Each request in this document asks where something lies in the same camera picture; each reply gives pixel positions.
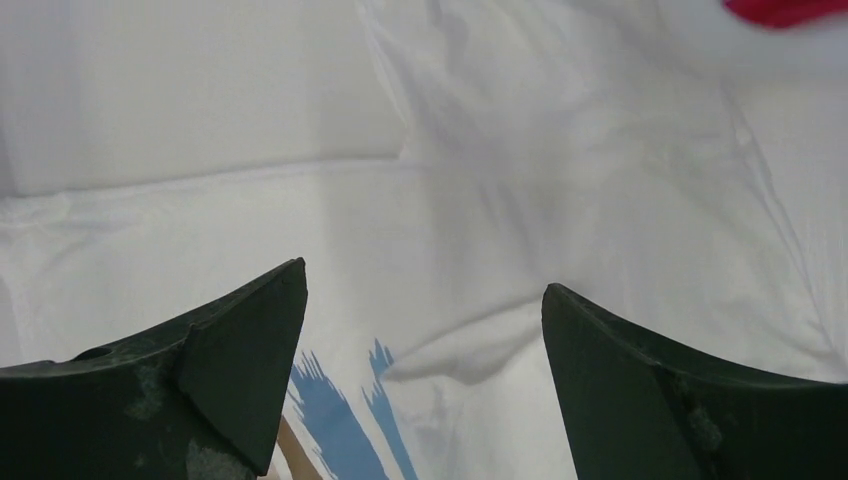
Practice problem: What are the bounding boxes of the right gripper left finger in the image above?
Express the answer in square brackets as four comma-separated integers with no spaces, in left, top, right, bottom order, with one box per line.
[1,258,308,479]

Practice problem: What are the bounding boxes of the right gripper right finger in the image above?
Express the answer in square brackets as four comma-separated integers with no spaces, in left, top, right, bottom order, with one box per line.
[542,284,847,479]

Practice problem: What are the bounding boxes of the white printed t shirt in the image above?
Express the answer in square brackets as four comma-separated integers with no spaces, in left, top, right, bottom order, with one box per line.
[1,1,847,479]

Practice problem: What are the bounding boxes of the red t shirt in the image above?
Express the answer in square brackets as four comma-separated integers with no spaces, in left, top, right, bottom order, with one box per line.
[723,0,847,30]

